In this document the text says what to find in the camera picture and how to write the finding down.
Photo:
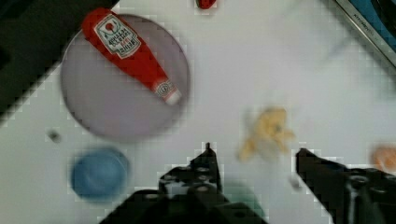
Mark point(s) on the red ketchup bottle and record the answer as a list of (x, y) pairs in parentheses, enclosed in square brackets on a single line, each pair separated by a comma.
[(119, 42)]

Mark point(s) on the green mug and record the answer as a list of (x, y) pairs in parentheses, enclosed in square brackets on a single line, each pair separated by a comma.
[(239, 192)]

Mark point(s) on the blue bowl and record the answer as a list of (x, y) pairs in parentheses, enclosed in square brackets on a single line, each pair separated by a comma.
[(99, 175)]

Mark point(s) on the black toaster oven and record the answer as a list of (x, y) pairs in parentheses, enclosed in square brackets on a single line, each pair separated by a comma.
[(375, 20)]

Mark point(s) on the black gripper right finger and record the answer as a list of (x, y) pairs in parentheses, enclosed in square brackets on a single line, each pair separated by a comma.
[(349, 195)]

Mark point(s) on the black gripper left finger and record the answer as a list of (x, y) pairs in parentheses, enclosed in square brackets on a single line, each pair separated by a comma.
[(202, 170)]

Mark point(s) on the small red strawberry toy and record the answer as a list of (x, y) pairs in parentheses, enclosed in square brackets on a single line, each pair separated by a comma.
[(205, 4)]

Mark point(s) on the yellow toy banana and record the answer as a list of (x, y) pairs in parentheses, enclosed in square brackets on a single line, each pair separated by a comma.
[(268, 136)]

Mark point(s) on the grey round plate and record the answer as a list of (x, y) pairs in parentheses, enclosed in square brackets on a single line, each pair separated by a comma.
[(112, 105)]

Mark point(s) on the orange slice toy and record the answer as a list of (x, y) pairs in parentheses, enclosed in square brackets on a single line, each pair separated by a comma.
[(384, 158)]

